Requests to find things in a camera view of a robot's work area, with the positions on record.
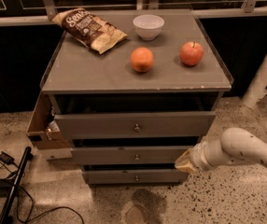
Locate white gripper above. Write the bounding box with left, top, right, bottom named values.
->
left=175, top=142, right=213, bottom=174

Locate grey drawer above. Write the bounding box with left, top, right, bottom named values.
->
left=82, top=169, right=188, bottom=185
left=71, top=146, right=190, bottom=165
left=55, top=111, right=216, bottom=139

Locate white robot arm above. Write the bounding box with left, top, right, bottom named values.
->
left=175, top=55, right=267, bottom=174

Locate grey top drawer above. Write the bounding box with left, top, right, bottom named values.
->
left=55, top=111, right=216, bottom=139

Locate grey bottom drawer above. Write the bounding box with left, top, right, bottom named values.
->
left=82, top=169, right=188, bottom=185

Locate grey drawer cabinet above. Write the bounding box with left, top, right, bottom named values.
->
left=39, top=8, right=234, bottom=186

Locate red apple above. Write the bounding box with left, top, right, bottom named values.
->
left=179, top=41, right=204, bottom=66

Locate orange fruit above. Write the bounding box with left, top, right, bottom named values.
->
left=131, top=48, right=154, bottom=73

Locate white bowl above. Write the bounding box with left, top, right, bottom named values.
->
left=133, top=14, right=164, bottom=40

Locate cardboard box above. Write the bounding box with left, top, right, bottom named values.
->
left=27, top=93, right=72, bottom=160

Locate brown chip bag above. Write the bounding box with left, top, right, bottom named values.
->
left=52, top=8, right=127, bottom=54

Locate black power adapter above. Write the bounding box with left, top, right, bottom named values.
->
left=0, top=152, right=14, bottom=164

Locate black pole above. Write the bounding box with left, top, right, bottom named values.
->
left=0, top=147, right=33, bottom=224

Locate black cable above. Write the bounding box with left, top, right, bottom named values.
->
left=0, top=146, right=85, bottom=224

